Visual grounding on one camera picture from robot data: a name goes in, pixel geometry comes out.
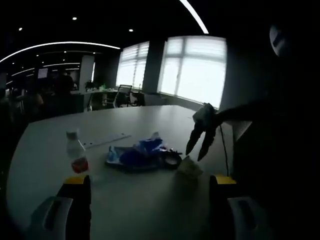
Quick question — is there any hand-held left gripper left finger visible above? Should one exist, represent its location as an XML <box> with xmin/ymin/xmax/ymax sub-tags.
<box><xmin>29</xmin><ymin>174</ymin><xmax>93</xmax><ymax>240</ymax></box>

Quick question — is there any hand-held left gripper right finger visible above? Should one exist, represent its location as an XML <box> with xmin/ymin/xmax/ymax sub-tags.
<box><xmin>208</xmin><ymin>174</ymin><xmax>270</xmax><ymax>240</ymax></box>

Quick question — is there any blue tissue pack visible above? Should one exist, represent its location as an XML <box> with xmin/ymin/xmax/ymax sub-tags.
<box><xmin>137</xmin><ymin>131</ymin><xmax>167</xmax><ymax>154</ymax></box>

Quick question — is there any clear water bottle red label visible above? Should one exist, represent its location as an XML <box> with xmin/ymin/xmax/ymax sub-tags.
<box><xmin>65</xmin><ymin>129</ymin><xmax>90</xmax><ymax>174</ymax></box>

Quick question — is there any blue rounded case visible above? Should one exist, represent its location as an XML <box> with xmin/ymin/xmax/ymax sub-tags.
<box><xmin>120</xmin><ymin>149</ymin><xmax>146</xmax><ymax>167</ymax></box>

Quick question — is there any window with white blinds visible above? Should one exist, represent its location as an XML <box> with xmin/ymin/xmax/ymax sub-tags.
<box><xmin>158</xmin><ymin>35</ymin><xmax>228</xmax><ymax>109</ymax></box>
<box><xmin>115</xmin><ymin>41</ymin><xmax>151</xmax><ymax>89</ymax></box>

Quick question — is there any white table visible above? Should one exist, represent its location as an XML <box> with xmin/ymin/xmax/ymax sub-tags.
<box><xmin>6</xmin><ymin>104</ymin><xmax>252</xmax><ymax>240</ymax></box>

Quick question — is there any person's black clothing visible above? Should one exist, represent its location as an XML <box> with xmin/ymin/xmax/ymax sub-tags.
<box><xmin>219</xmin><ymin>22</ymin><xmax>320</xmax><ymax>240</ymax></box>

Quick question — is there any green potted plant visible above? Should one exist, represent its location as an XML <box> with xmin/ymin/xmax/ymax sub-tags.
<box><xmin>84</xmin><ymin>77</ymin><xmax>107</xmax><ymax>92</ymax></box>

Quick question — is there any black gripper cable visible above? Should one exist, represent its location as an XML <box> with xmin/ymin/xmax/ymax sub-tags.
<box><xmin>218</xmin><ymin>124</ymin><xmax>231</xmax><ymax>177</ymax></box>

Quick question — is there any dark frame office chair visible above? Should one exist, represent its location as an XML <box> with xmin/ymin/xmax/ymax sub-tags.
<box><xmin>128</xmin><ymin>90</ymin><xmax>146</xmax><ymax>107</ymax></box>
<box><xmin>103</xmin><ymin>84</ymin><xmax>133</xmax><ymax>109</ymax></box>

